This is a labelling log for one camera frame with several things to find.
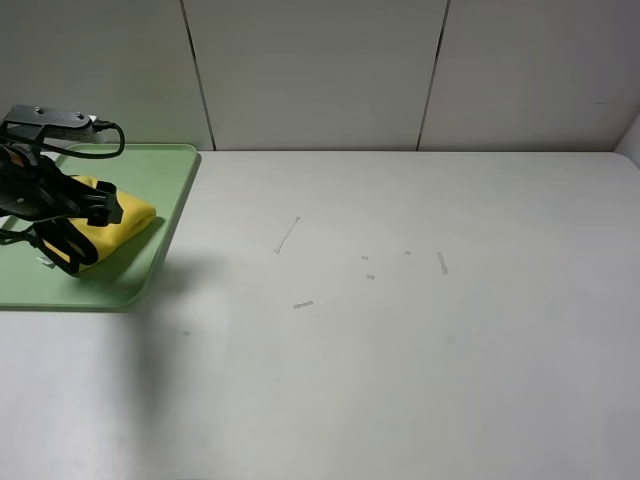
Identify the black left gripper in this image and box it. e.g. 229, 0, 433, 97
1, 145, 124, 227

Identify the light green plastic tray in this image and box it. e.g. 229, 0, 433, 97
0, 143, 203, 312

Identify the black left camera cable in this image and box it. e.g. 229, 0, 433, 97
0, 119, 126, 279

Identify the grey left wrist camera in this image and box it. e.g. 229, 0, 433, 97
1, 104, 100, 142

